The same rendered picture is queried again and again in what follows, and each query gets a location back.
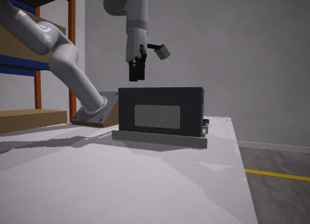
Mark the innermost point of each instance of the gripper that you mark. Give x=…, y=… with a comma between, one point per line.
x=136, y=46

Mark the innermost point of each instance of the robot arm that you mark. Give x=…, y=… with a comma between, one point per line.
x=43, y=36

